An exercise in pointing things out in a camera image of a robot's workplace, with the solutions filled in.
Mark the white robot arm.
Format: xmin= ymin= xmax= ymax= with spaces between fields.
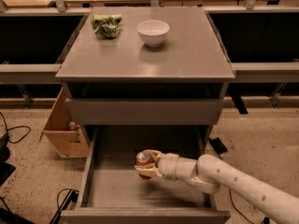
xmin=135 ymin=149 xmax=299 ymax=224

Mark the black cable right floor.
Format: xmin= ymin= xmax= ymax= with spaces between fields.
xmin=218 ymin=152 xmax=271 ymax=224

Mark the white bowl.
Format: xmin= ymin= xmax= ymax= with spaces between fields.
xmin=137 ymin=20 xmax=170 ymax=47

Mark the grey drawer cabinet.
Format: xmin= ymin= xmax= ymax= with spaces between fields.
xmin=56 ymin=7 xmax=235 ymax=141

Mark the black cable floor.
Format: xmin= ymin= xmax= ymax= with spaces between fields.
xmin=0 ymin=111 xmax=32 ymax=145
xmin=218 ymin=152 xmax=271 ymax=224

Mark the cardboard box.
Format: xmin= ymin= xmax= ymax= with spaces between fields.
xmin=42 ymin=90 xmax=89 ymax=158

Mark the open grey middle drawer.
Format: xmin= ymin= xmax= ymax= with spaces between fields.
xmin=62 ymin=126 xmax=230 ymax=224

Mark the black power adapter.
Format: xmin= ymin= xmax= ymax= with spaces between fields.
xmin=209 ymin=138 xmax=228 ymax=155

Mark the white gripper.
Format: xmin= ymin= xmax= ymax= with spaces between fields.
xmin=135 ymin=149 xmax=179 ymax=181

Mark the small can in box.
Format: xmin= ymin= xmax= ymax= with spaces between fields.
xmin=68 ymin=121 xmax=80 ymax=143

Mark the black cable by drawer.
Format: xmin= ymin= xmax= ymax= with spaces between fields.
xmin=50 ymin=188 xmax=80 ymax=224

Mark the red coke can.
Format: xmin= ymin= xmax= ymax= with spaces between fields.
xmin=135 ymin=151 xmax=153 ymax=165

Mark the green chip bag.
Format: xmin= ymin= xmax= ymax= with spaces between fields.
xmin=91 ymin=14 xmax=122 ymax=38

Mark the closed grey top drawer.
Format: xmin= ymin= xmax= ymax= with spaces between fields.
xmin=66 ymin=98 xmax=223 ymax=125

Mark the black cable left floor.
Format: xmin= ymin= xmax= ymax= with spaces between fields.
xmin=0 ymin=111 xmax=32 ymax=145

